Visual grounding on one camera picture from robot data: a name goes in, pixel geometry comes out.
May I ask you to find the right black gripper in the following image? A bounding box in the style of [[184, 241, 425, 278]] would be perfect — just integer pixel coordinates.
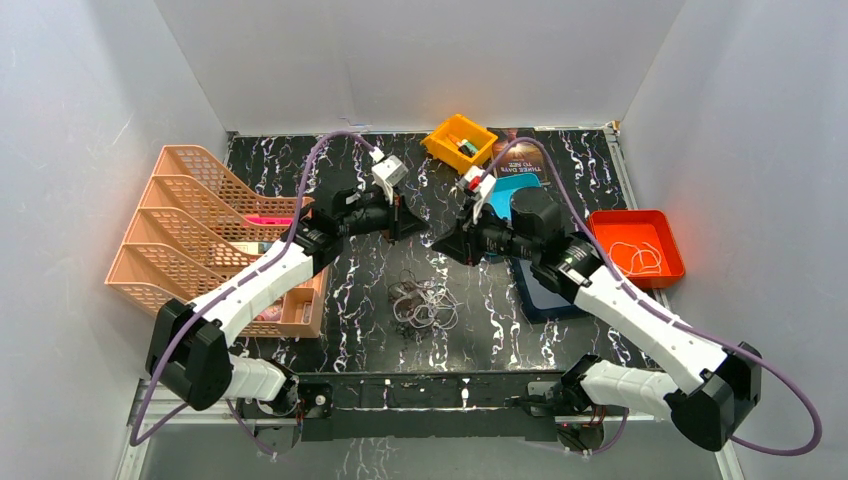
[[431, 198, 538, 267]]

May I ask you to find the cyan square tray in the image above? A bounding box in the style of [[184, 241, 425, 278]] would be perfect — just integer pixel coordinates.
[[482, 173, 541, 260]]

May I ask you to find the cable bundle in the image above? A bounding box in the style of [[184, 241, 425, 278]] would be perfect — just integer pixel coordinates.
[[386, 268, 463, 339]]

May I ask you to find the white cable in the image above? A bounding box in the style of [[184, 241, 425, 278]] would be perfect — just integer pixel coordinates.
[[606, 240, 665, 280]]

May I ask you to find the orange square tray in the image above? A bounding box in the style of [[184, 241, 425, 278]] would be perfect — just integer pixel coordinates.
[[588, 210, 686, 290]]

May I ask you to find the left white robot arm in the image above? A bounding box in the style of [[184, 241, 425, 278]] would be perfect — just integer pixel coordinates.
[[145, 186, 429, 416]]

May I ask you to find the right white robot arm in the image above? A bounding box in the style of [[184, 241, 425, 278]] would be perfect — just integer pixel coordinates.
[[432, 187, 762, 452]]

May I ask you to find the yellow plastic bin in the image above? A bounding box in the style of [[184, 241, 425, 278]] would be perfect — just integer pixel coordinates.
[[421, 114, 497, 174]]

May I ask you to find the navy square tray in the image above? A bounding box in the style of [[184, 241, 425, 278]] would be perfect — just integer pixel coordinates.
[[510, 232, 601, 323]]

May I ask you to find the red pen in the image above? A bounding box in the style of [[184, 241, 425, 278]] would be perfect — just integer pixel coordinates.
[[447, 134, 464, 148]]

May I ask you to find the dark paperback book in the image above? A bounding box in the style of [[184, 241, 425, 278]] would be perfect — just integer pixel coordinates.
[[489, 128, 550, 185]]

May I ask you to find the peach compartment organizer tray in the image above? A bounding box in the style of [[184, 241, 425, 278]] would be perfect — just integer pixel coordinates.
[[240, 269, 328, 338]]

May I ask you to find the pink eraser pack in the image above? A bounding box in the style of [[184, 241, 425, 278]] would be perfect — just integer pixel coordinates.
[[255, 303, 283, 323]]

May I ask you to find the peach mesh file rack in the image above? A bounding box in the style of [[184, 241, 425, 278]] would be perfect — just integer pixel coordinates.
[[105, 145, 296, 316]]

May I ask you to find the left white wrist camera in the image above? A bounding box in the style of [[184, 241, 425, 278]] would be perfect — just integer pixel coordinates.
[[369, 147, 408, 204]]

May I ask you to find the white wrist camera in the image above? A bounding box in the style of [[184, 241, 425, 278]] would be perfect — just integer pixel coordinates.
[[369, 147, 408, 204], [458, 166, 496, 225]]

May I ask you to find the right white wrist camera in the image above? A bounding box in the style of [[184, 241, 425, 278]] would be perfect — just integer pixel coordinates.
[[458, 166, 496, 225]]

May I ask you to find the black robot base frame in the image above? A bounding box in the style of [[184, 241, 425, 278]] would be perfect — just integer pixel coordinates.
[[236, 370, 623, 452]]

